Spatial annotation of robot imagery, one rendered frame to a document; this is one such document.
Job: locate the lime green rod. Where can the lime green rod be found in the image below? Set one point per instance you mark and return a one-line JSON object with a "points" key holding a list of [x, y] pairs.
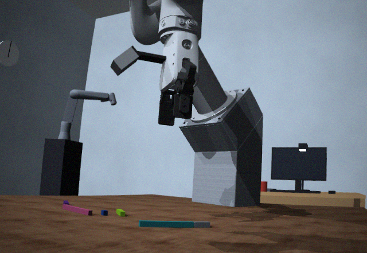
{"points": [[120, 212]]}

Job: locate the turquoise rod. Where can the turquoise rod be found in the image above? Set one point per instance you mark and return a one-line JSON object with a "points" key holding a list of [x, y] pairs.
{"points": [[175, 224]]}

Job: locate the pink rod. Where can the pink rod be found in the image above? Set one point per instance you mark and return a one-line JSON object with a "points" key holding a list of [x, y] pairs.
{"points": [[77, 209]]}

